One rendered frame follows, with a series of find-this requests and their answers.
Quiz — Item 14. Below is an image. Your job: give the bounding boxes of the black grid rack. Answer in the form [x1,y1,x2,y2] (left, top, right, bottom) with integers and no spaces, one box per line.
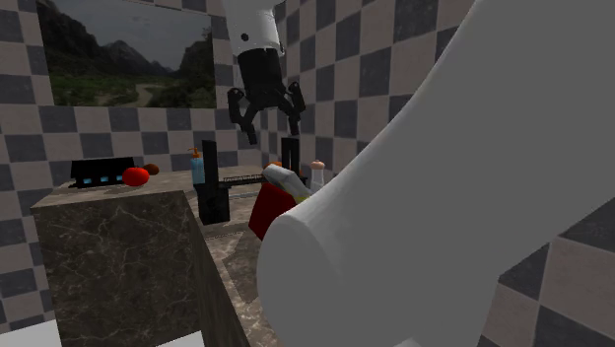
[218,173,266,187]

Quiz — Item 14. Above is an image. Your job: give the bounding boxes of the red tomato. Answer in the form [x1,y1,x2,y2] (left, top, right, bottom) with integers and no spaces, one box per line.
[121,166,151,188]

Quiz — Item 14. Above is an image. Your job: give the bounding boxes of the white bottle with pink cap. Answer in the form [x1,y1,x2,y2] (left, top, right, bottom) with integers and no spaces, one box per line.
[308,159,327,194]

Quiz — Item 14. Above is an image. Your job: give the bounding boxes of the red robot stand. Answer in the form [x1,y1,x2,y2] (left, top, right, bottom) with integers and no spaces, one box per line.
[247,181,300,242]

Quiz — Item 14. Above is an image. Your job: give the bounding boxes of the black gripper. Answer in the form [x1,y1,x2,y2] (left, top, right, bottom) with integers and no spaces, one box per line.
[226,47,308,146]

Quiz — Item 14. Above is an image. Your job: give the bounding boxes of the blue soap dispenser orange pump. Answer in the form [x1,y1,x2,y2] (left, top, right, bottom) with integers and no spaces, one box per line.
[187,146,207,186]

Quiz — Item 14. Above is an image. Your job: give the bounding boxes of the black appliance with blue lights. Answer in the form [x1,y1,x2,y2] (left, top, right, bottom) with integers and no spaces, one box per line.
[68,156,137,189]

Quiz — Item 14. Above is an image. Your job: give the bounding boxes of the tall black block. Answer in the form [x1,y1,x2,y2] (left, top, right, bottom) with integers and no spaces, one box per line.
[193,139,232,227]

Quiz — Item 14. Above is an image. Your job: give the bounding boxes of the landscape wall picture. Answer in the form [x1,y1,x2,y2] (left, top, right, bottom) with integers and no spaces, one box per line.
[36,0,218,109]

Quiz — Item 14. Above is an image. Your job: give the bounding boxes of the white and yellow bottle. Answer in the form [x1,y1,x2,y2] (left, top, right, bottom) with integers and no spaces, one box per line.
[261,163,312,204]

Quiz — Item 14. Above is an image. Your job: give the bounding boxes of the black upright post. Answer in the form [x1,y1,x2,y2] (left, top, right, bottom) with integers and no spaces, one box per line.
[280,136,302,177]

